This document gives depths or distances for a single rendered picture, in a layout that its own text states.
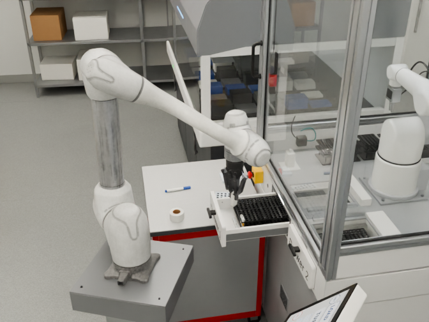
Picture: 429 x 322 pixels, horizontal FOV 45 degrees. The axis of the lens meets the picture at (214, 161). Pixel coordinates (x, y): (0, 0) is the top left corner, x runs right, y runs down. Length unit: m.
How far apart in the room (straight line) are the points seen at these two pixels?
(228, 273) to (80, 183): 1.99
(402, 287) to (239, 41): 1.50
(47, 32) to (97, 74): 4.20
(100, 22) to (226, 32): 3.14
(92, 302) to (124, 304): 0.13
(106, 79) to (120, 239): 0.61
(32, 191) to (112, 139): 2.41
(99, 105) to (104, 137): 0.13
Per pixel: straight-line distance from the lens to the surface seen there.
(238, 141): 1.90
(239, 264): 2.71
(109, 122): 2.00
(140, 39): 5.81
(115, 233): 1.99
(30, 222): 4.03
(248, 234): 2.28
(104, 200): 2.12
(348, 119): 1.62
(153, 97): 1.85
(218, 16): 2.80
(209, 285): 2.76
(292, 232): 2.22
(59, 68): 6.13
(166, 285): 2.05
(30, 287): 3.48
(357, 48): 1.54
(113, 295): 2.04
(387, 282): 2.10
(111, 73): 1.78
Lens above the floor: 2.26
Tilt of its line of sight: 30 degrees down
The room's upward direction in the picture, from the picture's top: straight up
